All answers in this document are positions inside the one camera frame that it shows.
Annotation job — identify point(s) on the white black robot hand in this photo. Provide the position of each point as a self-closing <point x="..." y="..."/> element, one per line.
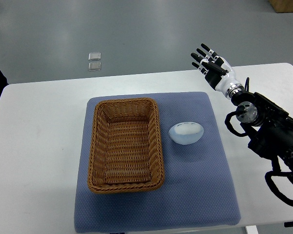
<point x="218" y="73"/>

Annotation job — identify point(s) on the light blue egg-shaped toy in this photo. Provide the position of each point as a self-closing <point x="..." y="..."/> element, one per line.
<point x="185" y="133"/>

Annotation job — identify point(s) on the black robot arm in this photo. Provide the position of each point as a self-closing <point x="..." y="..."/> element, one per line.
<point x="268" y="126"/>

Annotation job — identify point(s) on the brown wicker basket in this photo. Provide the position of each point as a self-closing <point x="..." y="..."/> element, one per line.
<point x="126" y="148"/>

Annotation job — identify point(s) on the brown cardboard box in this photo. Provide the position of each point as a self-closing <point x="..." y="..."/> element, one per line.
<point x="282" y="6"/>

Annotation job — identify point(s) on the upper metal floor plate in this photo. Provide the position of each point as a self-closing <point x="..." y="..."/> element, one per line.
<point x="94" y="56"/>

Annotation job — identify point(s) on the metal floor plate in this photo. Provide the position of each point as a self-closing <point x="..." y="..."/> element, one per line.
<point x="94" y="56"/>
<point x="94" y="66"/>

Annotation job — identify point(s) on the lower metal floor plate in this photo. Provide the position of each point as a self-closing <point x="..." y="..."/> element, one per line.
<point x="94" y="66"/>

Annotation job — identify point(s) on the blue fabric mat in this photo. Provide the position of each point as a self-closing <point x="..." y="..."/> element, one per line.
<point x="198" y="190"/>

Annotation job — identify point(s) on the white table leg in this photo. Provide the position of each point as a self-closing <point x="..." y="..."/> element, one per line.
<point x="251" y="229"/>

